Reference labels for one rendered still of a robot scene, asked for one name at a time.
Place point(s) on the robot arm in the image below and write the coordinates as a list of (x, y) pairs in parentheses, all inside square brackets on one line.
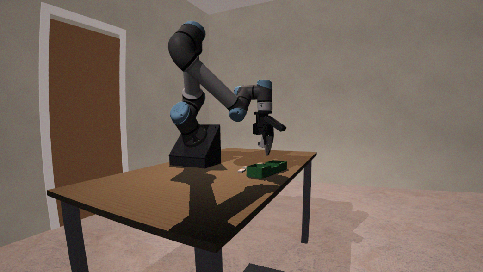
[(184, 47)]

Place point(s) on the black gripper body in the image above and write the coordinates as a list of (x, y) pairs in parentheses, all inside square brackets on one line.
[(260, 125)]

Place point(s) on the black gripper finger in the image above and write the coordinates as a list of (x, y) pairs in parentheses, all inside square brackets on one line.
[(264, 142), (270, 141)]

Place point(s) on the green three-compartment bin rack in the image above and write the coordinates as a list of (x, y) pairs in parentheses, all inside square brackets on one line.
[(264, 170)]

